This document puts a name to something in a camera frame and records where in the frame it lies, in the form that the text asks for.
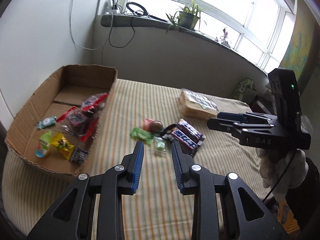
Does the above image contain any snickers bar front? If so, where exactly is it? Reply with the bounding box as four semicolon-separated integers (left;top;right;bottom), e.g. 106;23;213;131
160;127;206;157

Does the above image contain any snickers bar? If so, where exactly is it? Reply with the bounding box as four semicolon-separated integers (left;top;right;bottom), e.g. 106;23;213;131
176;119;206;141
160;127;206;157

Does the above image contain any snickers bar back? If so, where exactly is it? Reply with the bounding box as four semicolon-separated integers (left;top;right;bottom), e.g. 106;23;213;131
176;119;206;141

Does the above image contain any black seed snack packet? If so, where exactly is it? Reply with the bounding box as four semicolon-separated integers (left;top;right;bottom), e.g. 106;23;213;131
69;147;89;165

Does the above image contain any red dried fruit packet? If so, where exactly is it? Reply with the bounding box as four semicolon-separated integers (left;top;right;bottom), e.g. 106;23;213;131
56;106;99;142
81;93;108;118

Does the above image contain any yellow candy wrapper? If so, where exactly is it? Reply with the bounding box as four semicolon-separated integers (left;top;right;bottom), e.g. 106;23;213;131
51;132;75;160

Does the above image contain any right hand in white glove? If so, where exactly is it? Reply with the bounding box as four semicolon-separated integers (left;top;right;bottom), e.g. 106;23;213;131
256;148;309;202

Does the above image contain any light green candy packet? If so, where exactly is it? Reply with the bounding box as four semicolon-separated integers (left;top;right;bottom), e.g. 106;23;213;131
130;127;153;145

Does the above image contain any clear green candy wrapper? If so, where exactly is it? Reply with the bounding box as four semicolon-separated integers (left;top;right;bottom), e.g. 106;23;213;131
154;137;166;154

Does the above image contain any green tissue box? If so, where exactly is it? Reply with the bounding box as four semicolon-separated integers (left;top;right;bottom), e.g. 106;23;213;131
231;77;257;101

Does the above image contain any brown chocolate egg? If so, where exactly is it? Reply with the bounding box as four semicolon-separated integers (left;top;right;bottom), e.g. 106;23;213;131
143;119;163;133

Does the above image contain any striped yellow green tablecloth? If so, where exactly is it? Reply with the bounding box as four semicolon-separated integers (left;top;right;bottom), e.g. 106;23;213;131
2;79;268;239

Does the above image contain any wrapped sliced bread loaf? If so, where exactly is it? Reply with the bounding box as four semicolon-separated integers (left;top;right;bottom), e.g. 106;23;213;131
178;88;219;120

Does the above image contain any red dried fruit packet in box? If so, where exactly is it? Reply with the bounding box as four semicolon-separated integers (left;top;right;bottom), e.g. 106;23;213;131
56;106;99;142

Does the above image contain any small figurine on sill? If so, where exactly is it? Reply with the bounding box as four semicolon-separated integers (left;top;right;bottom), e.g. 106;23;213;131
216;27;231;48

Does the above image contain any brown cardboard box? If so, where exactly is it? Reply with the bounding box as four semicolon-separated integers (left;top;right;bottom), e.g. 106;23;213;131
5;65;118;180

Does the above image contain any teal candy wrapper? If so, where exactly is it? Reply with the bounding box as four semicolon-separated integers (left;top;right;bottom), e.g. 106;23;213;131
37;116;56;129

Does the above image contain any potted spider plant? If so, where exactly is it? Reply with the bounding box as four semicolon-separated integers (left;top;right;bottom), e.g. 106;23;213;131
166;0;203;31

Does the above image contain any white power strip charger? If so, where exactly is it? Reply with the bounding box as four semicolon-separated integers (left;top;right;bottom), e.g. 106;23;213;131
105;0;121;14

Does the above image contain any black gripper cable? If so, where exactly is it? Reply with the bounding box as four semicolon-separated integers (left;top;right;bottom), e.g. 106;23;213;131
261;151;297;203

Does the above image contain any wall map poster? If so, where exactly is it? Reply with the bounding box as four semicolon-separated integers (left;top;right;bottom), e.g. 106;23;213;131
280;9;314;79

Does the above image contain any white cable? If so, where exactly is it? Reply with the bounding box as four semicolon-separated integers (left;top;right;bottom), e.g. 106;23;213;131
69;0;111;51

